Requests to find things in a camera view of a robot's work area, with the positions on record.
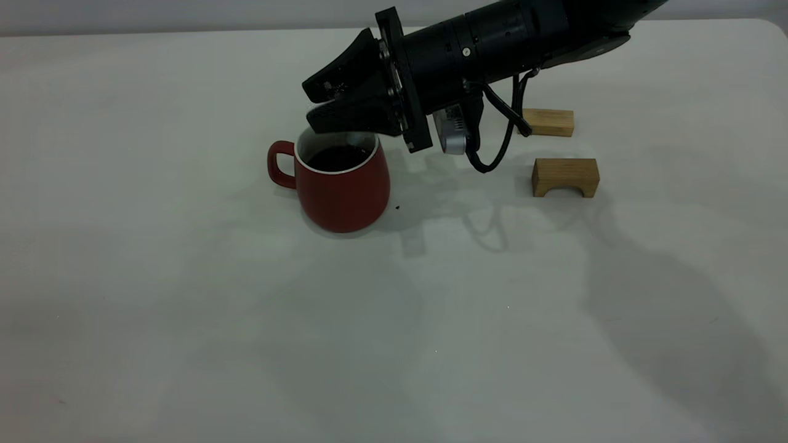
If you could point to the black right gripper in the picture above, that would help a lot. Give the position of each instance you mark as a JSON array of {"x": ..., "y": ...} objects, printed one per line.
[{"x": 425, "y": 67}]

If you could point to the arched wooden block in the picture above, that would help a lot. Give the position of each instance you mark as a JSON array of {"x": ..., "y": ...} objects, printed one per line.
[{"x": 565, "y": 169}]

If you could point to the flat rectangular wooden block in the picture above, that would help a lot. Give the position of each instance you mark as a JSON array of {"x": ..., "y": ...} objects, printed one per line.
[{"x": 554, "y": 122}]

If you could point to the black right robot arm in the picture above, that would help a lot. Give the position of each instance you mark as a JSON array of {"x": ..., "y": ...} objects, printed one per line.
[{"x": 542, "y": 31}]

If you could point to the red ceramic mug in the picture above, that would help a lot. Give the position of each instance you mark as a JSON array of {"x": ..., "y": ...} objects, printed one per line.
[{"x": 345, "y": 197}]

